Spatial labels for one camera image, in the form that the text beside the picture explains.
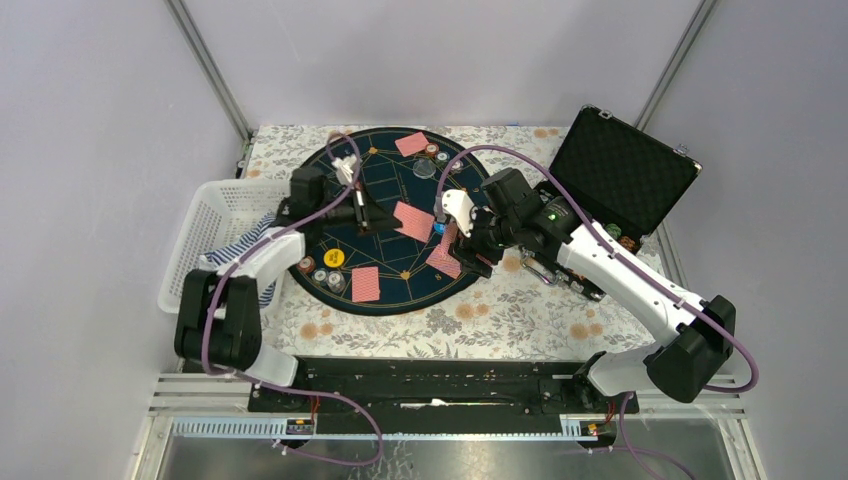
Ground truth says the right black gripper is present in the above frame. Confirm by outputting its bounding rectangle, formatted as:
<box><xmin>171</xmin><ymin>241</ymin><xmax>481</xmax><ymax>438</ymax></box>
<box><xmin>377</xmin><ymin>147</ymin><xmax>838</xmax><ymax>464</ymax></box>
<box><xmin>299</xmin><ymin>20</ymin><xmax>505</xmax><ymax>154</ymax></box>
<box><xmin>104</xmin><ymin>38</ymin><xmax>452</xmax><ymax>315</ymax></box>
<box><xmin>448</xmin><ymin>201</ymin><xmax>520</xmax><ymax>280</ymax></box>

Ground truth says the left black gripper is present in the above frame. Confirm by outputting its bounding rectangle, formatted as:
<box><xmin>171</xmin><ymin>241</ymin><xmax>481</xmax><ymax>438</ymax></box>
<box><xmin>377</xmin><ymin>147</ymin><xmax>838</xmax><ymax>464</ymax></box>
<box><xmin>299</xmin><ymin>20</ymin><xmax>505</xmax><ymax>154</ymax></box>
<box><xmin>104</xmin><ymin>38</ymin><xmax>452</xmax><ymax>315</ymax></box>
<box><xmin>315</xmin><ymin>181</ymin><xmax>404</xmax><ymax>236</ymax></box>

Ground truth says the red playing card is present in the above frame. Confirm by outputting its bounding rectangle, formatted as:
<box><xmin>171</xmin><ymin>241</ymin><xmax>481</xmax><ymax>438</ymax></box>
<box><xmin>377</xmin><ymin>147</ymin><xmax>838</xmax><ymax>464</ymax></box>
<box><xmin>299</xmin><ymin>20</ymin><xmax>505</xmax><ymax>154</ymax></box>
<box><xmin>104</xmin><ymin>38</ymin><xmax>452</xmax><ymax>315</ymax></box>
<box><xmin>393</xmin><ymin>202</ymin><xmax>435</xmax><ymax>243</ymax></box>
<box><xmin>426</xmin><ymin>248</ymin><xmax>462</xmax><ymax>279</ymax></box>
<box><xmin>395</xmin><ymin>131</ymin><xmax>429</xmax><ymax>157</ymax></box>
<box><xmin>351</xmin><ymin>266</ymin><xmax>381</xmax><ymax>303</ymax></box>

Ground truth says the yellow dealer button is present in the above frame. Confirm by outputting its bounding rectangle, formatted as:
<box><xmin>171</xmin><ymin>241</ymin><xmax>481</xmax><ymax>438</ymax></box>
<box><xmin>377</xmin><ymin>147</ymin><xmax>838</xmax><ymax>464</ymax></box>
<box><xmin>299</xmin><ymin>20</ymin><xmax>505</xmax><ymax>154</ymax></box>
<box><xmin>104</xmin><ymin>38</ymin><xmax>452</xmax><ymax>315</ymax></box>
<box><xmin>323</xmin><ymin>248</ymin><xmax>346</xmax><ymax>269</ymax></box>

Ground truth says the red five chip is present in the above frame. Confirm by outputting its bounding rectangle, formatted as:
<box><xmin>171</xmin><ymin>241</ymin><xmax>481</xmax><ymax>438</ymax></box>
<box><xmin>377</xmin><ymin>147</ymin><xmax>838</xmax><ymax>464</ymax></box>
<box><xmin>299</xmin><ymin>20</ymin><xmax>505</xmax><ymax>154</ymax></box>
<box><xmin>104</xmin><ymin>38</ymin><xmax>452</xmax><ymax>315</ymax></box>
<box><xmin>296</xmin><ymin>256</ymin><xmax>316</xmax><ymax>274</ymax></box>
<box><xmin>424</xmin><ymin>143</ymin><xmax>440</xmax><ymax>159</ymax></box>

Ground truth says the green fifty chip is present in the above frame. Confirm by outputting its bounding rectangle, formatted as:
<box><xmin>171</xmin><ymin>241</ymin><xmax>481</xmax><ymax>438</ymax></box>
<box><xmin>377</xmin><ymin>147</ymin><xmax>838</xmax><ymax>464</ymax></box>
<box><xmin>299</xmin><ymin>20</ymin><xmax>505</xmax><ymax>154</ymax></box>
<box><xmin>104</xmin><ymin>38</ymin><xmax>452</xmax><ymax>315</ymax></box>
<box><xmin>435</xmin><ymin>151</ymin><xmax>451</xmax><ymax>165</ymax></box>

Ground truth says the red card deck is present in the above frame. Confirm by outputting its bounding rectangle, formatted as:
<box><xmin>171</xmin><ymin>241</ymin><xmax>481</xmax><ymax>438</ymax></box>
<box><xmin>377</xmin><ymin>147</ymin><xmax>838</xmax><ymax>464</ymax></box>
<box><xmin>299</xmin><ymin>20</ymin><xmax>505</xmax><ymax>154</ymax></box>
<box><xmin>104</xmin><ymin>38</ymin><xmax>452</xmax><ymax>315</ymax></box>
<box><xmin>433</xmin><ymin>223</ymin><xmax>458</xmax><ymax>258</ymax></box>

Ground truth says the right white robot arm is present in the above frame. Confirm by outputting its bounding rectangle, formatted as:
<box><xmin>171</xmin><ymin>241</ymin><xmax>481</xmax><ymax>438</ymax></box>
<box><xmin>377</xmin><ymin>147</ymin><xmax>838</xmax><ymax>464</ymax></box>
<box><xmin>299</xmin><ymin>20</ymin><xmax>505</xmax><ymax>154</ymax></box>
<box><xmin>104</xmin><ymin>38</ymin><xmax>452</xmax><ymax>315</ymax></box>
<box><xmin>436</xmin><ymin>168</ymin><xmax>735</xmax><ymax>412</ymax></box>

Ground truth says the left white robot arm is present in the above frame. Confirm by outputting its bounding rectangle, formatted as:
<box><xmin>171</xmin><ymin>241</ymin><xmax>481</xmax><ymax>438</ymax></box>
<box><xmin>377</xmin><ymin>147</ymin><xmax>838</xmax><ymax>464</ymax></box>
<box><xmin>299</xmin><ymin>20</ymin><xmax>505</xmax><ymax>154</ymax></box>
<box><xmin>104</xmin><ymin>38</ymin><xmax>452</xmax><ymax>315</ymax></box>
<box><xmin>173</xmin><ymin>167</ymin><xmax>402</xmax><ymax>411</ymax></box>

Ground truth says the round dark blue poker mat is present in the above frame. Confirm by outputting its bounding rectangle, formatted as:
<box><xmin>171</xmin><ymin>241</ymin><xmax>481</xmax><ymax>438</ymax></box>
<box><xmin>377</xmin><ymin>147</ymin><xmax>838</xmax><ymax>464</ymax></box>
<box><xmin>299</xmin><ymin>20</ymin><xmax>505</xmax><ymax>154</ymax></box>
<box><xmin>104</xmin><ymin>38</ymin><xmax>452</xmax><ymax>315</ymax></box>
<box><xmin>289</xmin><ymin>127</ymin><xmax>478</xmax><ymax>316</ymax></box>

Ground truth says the clear plastic disc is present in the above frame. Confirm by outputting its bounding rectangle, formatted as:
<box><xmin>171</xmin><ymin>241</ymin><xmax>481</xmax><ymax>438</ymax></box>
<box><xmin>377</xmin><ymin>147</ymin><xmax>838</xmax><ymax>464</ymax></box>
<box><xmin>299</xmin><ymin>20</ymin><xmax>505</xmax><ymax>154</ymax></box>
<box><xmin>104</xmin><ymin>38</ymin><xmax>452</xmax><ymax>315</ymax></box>
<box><xmin>412</xmin><ymin>158</ymin><xmax>436</xmax><ymax>179</ymax></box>

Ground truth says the floral tablecloth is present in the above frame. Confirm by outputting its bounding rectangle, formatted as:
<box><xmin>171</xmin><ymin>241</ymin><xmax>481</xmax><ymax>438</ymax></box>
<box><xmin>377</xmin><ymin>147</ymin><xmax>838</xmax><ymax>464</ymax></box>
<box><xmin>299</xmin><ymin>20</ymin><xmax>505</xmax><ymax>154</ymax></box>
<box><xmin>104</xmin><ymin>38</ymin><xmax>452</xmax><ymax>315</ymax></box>
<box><xmin>245</xmin><ymin>126</ymin><xmax>653</xmax><ymax>361</ymax></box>

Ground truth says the green chip row in case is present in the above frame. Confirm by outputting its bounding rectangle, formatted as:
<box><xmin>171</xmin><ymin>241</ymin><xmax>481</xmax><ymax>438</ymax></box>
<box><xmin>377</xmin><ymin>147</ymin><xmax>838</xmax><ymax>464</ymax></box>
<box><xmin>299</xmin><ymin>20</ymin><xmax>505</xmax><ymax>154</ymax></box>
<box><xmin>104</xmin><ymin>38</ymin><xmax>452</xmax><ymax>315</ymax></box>
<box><xmin>604</xmin><ymin>223</ymin><xmax>622</xmax><ymax>240</ymax></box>

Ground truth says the red chip row in case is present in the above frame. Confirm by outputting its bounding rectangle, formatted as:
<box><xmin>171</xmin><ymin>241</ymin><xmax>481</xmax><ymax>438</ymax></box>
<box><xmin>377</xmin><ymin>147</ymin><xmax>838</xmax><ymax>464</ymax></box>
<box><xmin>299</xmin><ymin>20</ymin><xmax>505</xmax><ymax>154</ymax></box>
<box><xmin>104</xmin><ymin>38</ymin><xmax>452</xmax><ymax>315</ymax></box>
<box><xmin>618</xmin><ymin>236</ymin><xmax>641</xmax><ymax>254</ymax></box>

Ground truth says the black chip carrying case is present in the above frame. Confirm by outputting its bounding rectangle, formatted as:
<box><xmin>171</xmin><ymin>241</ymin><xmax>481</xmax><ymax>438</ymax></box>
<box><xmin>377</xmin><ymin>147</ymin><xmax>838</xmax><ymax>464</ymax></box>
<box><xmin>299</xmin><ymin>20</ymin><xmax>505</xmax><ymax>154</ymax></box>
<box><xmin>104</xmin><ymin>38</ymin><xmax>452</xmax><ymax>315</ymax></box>
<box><xmin>523</xmin><ymin>105</ymin><xmax>704</xmax><ymax>303</ymax></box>

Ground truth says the white plastic basket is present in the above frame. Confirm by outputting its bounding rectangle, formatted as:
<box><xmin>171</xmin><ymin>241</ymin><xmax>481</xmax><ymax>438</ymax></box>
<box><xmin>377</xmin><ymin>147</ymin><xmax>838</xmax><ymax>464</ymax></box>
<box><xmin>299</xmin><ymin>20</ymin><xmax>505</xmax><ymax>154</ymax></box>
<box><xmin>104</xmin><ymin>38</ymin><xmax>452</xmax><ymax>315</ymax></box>
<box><xmin>157</xmin><ymin>179</ymin><xmax>289</xmax><ymax>315</ymax></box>

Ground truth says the striped blue white cloth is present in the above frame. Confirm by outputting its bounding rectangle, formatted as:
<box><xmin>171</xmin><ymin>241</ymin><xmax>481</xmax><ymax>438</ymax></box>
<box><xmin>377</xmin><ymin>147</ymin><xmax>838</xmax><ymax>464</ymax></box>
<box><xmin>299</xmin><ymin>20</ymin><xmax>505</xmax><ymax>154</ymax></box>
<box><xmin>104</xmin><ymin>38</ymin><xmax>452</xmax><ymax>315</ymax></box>
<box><xmin>197</xmin><ymin>212</ymin><xmax>276</xmax><ymax>271</ymax></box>

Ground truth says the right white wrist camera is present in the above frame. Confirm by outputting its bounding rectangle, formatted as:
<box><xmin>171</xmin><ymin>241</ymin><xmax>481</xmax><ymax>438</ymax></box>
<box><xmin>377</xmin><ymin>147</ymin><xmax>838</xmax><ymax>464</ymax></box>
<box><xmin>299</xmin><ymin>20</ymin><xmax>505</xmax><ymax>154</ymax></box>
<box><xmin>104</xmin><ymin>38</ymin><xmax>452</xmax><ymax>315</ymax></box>
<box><xmin>435</xmin><ymin>189</ymin><xmax>475</xmax><ymax>238</ymax></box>

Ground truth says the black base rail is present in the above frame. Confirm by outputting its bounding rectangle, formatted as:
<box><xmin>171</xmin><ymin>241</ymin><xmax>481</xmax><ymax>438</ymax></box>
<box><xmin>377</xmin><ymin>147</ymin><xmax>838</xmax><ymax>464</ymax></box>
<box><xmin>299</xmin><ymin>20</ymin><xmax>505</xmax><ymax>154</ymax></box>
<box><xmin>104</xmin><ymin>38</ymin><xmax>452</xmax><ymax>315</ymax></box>
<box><xmin>248</xmin><ymin>357</ymin><xmax>639</xmax><ymax>436</ymax></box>

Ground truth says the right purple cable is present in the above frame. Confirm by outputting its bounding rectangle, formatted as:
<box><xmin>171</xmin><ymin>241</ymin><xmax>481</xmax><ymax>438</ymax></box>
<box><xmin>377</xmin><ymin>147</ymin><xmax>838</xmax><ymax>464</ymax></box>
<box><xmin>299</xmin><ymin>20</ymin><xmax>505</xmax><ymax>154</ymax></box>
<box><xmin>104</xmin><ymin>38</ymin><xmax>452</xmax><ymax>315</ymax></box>
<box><xmin>434</xmin><ymin>145</ymin><xmax>761</xmax><ymax>480</ymax></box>

